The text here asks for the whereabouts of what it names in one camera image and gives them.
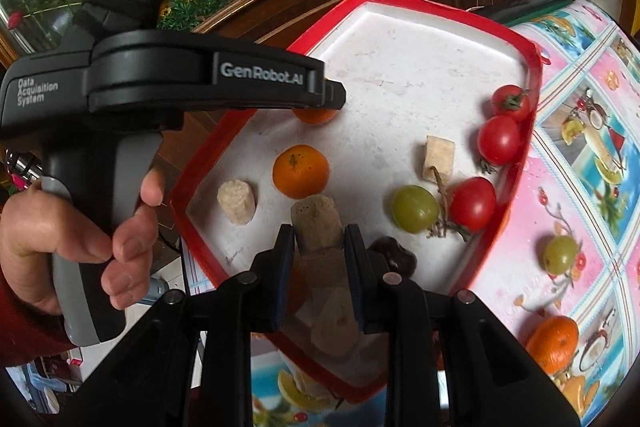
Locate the small red cherry tomato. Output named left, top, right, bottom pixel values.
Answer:
left=476, top=115, right=521, bottom=167

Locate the green grape on table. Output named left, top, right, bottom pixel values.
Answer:
left=542, top=235, right=579, bottom=277

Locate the person left hand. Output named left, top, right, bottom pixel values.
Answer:
left=1, top=169, right=164, bottom=315

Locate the small orange tangerine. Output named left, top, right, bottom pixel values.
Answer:
left=292, top=108, right=338, bottom=126

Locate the small banana chunk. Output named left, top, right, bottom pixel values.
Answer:
left=422, top=135, right=456, bottom=183

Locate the banana piece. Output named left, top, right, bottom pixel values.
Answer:
left=291, top=194, right=343, bottom=256
left=217, top=180, right=256, bottom=225
left=310, top=287, right=360, bottom=359

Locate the green grape with stem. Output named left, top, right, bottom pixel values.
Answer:
left=390, top=166, right=471, bottom=242

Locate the dark purple plum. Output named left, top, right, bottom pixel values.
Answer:
left=368, top=236, right=418, bottom=277

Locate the colourful fruit print tablecloth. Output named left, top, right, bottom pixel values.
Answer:
left=465, top=0, right=639, bottom=426

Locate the red rimmed white tray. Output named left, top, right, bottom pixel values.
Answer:
left=168, top=0, right=544, bottom=405

